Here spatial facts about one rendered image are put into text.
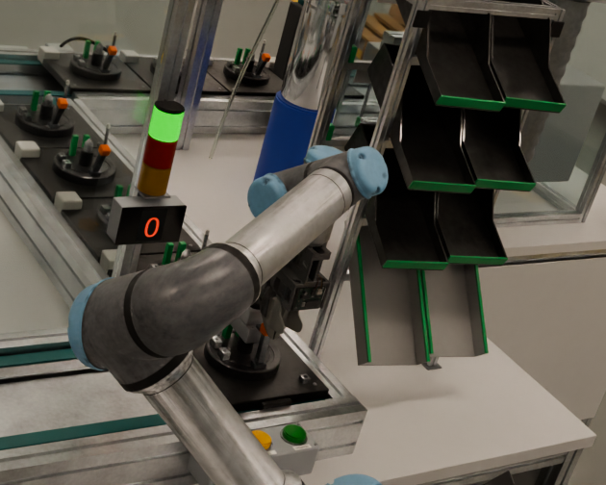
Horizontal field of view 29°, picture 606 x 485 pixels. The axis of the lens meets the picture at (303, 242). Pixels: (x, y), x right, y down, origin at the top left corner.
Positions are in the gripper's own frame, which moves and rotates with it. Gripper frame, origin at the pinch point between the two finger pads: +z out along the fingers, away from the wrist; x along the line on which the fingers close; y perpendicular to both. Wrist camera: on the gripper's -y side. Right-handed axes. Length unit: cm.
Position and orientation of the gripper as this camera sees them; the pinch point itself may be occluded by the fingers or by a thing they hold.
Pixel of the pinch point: (271, 329)
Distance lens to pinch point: 206.2
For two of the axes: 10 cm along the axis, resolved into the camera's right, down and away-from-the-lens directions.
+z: -2.5, 8.7, 4.3
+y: 5.1, 5.0, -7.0
